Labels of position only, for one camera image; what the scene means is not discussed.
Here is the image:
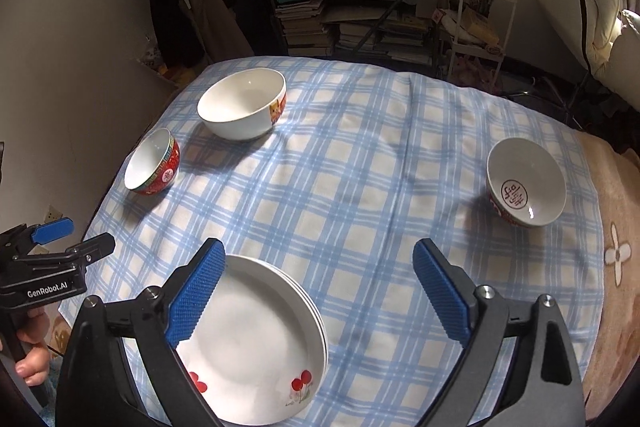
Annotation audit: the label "blue plaid cloth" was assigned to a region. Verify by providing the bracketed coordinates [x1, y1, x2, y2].
[80, 56, 606, 427]

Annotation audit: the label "white pillow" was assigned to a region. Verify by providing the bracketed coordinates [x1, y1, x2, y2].
[590, 9, 640, 98]

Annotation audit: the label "black hanging trousers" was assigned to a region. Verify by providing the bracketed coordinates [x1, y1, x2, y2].
[147, 0, 208, 68]

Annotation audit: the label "large white bowl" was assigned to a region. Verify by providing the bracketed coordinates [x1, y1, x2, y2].
[196, 68, 287, 142]

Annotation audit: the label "small red patterned bowl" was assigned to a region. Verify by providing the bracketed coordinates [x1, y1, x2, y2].
[123, 128, 181, 196]

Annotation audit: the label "red stamped patterned bowl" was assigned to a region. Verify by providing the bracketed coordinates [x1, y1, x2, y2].
[486, 137, 568, 229]

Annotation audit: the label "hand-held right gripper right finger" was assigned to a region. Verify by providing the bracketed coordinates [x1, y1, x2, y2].
[412, 237, 587, 427]

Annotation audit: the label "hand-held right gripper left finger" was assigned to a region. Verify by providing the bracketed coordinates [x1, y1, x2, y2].
[55, 237, 227, 427]

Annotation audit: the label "wide stack of books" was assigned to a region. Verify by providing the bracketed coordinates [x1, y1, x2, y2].
[335, 19, 433, 62]

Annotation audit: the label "narrow stack of books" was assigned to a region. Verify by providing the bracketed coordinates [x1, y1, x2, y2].
[272, 0, 333, 58]

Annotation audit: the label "beige hanging garment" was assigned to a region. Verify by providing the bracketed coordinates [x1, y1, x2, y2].
[180, 0, 256, 62]

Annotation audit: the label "clear plastic bag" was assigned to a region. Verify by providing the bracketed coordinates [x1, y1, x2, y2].
[135, 42, 181, 82]

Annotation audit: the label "person's left hand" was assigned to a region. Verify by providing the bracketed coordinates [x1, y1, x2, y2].
[14, 309, 52, 384]

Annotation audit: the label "white cherry print plate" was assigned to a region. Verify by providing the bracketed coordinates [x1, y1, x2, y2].
[260, 259, 325, 388]
[270, 263, 329, 383]
[172, 254, 321, 426]

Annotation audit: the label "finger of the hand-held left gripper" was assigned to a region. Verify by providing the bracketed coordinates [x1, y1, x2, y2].
[10, 233, 117, 265]
[0, 217, 75, 255]

